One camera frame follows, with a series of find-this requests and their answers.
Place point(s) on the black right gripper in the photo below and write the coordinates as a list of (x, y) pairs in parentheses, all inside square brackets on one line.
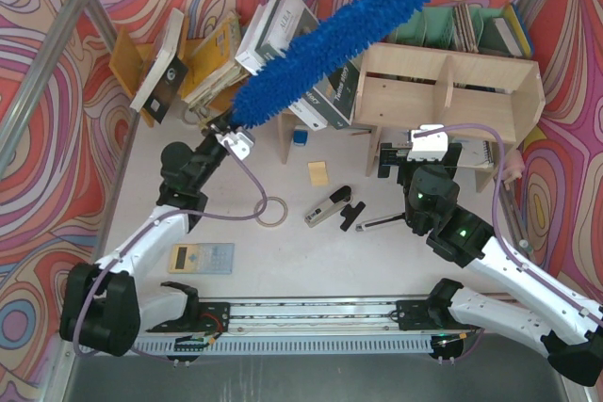
[(391, 155)]

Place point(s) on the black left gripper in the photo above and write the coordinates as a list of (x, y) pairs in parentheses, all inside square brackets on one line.
[(219, 125)]

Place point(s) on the black plastic clip piece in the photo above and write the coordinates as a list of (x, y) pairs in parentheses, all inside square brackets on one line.
[(350, 213)]

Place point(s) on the white black utility knife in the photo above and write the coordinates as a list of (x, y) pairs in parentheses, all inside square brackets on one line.
[(380, 222)]

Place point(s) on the blue fluffy duster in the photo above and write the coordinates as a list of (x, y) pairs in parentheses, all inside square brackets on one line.
[(342, 37)]

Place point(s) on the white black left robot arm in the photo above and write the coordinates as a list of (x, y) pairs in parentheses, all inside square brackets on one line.
[(121, 273)]

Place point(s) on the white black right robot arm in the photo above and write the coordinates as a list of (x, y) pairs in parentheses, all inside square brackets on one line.
[(558, 322)]

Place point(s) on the light wooden bookshelf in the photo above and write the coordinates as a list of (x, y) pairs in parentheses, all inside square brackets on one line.
[(404, 87)]

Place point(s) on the brass padlock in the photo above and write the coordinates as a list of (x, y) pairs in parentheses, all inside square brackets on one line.
[(198, 117)]

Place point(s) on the white spiral notebook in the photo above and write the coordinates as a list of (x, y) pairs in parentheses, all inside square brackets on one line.
[(476, 154)]

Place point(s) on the grey black stapler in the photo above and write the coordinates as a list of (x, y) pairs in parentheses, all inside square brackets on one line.
[(331, 205)]

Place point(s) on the yellow worn book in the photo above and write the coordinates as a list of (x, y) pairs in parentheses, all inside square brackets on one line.
[(212, 65)]

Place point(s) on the white book black cover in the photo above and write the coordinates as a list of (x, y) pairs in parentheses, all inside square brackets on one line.
[(163, 70)]

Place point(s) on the pink pig figure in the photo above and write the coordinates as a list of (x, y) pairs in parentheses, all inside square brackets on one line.
[(512, 168)]

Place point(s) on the blue stamp block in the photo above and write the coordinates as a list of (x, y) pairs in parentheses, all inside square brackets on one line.
[(300, 136)]

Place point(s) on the blue yellow calculator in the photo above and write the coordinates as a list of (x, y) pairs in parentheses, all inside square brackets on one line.
[(202, 258)]

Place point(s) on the yellow sticky note pad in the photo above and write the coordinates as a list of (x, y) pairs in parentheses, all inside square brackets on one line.
[(318, 173)]

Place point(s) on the green desk organizer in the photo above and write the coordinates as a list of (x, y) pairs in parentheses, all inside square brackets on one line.
[(464, 29)]

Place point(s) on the blue yellow book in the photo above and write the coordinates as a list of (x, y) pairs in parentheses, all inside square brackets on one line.
[(512, 18)]

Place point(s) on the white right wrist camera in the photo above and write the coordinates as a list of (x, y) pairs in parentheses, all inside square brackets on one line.
[(429, 148)]

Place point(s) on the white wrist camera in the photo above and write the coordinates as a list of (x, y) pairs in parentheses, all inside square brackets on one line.
[(429, 148), (239, 142)]

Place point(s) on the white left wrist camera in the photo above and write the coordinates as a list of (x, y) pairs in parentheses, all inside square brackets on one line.
[(239, 142)]

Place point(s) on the aluminium mounting rail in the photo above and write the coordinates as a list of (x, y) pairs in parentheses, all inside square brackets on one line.
[(311, 315)]

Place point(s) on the aluminium frame post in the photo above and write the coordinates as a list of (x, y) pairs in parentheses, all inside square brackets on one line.
[(36, 79)]

